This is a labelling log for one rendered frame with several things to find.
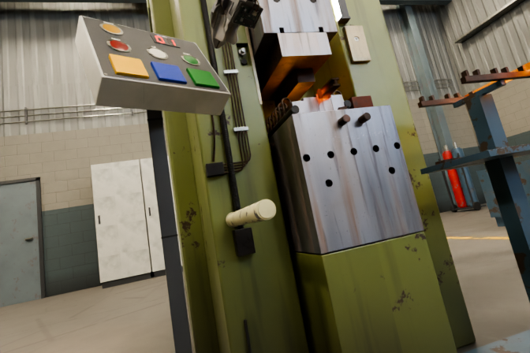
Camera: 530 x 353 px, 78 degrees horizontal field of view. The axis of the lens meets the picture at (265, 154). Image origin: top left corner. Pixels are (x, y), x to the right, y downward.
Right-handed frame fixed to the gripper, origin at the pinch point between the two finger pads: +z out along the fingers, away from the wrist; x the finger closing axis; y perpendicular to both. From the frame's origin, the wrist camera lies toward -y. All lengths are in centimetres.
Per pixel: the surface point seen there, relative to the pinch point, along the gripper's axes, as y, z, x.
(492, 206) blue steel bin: 33, 105, 435
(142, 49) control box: -9.6, 11.0, -13.9
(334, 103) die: 8, 8, 50
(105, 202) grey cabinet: -305, 461, 119
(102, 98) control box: 6.3, 16.9, -25.9
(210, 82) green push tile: 3.0, 10.3, 1.4
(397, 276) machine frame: 64, 32, 51
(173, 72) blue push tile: 0.8, 10.3, -8.8
